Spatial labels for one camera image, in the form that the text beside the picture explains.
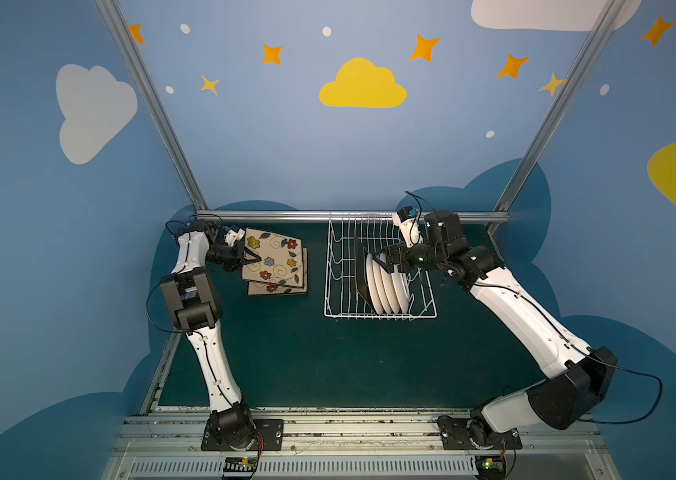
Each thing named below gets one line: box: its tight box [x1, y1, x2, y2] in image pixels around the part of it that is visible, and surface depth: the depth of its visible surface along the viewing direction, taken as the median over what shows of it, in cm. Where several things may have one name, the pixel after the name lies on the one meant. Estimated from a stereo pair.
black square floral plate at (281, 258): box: [242, 228, 304, 287], surface depth 103 cm
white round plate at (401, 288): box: [390, 264, 409, 313], surface depth 90 cm
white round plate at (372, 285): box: [366, 253, 384, 315], surface depth 86 cm
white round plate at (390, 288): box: [381, 265, 399, 314], surface depth 88 cm
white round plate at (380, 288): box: [372, 259, 393, 315], surface depth 87 cm
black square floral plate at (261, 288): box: [248, 248, 307, 295], surface depth 103 cm
